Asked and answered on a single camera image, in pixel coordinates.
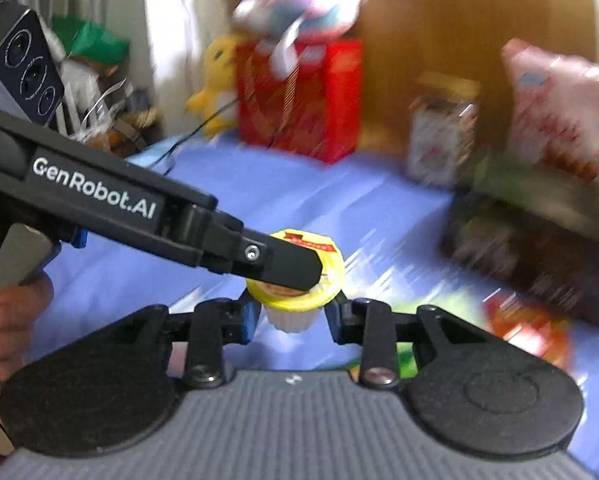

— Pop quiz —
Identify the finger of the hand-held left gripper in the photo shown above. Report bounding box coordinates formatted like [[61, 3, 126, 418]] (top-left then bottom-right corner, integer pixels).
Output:
[[172, 205, 323, 294]]

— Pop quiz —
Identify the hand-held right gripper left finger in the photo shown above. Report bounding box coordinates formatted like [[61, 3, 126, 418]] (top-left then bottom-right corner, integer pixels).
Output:
[[115, 297, 257, 391]]

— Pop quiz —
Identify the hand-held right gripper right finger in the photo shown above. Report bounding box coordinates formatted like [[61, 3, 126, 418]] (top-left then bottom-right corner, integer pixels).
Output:
[[323, 297, 480, 390]]

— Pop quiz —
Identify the yellow lid jelly cup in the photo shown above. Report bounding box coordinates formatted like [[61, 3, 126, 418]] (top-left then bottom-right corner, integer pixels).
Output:
[[246, 230, 346, 334]]

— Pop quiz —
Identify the dark printed box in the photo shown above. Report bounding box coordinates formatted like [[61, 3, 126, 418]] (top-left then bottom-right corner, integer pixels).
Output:
[[439, 155, 599, 331]]

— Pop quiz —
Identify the person's left hand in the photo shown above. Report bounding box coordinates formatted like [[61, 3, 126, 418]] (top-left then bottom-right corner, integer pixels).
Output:
[[0, 276, 55, 399]]

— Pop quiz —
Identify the blue bedsheet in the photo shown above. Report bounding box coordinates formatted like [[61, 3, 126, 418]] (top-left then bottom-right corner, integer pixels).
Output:
[[29, 132, 599, 480]]

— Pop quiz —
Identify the white plastic bag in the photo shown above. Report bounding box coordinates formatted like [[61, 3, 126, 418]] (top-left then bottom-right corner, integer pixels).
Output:
[[59, 57, 130, 132]]

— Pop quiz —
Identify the green bag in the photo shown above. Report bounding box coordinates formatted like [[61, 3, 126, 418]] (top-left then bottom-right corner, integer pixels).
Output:
[[52, 15, 131, 67]]

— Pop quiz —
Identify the red gift box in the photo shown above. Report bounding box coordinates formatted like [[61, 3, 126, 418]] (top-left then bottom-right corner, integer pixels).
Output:
[[235, 39, 364, 164]]

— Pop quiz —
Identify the yellow duck plush toy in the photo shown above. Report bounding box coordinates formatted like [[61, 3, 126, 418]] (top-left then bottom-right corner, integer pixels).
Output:
[[186, 35, 240, 139]]

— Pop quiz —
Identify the red orange snack packet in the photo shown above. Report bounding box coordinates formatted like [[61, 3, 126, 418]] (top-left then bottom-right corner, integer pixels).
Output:
[[484, 294, 575, 367]]

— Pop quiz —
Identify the gold lid nut jar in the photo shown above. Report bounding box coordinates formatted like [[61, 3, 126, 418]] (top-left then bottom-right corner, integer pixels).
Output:
[[407, 72, 483, 189]]

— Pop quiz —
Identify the pink and blue plush toy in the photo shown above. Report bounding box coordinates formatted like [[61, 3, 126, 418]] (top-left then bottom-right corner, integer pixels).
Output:
[[232, 0, 368, 79]]

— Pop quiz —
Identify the wooden board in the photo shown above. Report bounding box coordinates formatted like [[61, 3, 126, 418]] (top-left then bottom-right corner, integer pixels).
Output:
[[349, 0, 598, 157]]

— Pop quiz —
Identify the pink snack bag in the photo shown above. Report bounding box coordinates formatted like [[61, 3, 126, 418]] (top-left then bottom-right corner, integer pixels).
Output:
[[499, 37, 599, 186]]

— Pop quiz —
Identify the black cable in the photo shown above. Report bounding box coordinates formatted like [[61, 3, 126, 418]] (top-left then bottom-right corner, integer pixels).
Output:
[[149, 102, 240, 167]]

